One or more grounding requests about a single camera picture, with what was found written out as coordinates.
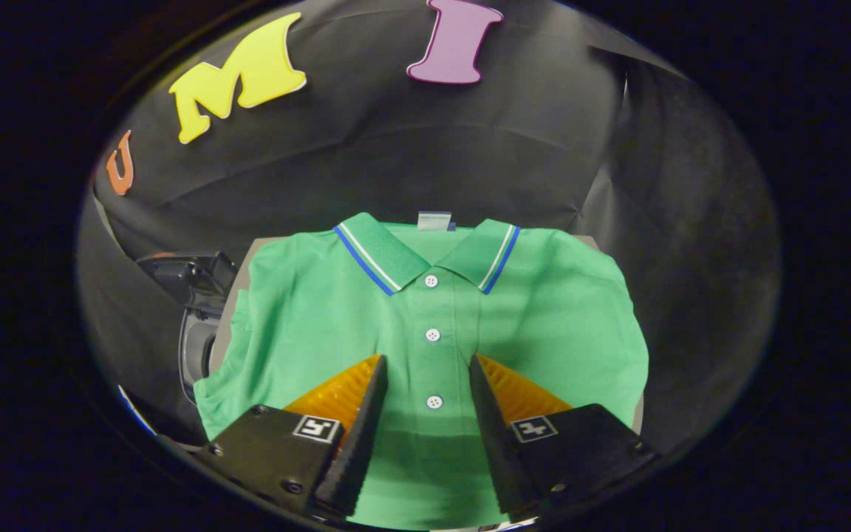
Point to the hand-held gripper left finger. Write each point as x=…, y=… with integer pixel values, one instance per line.
x=359, y=443

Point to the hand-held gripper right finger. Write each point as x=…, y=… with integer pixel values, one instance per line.
x=496, y=443

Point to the green polo shirt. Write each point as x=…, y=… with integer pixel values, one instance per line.
x=544, y=325

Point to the dark transparent washing machine lid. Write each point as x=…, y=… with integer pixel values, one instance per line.
x=189, y=277

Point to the beige cabinet with dark top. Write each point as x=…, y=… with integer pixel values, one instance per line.
x=227, y=332

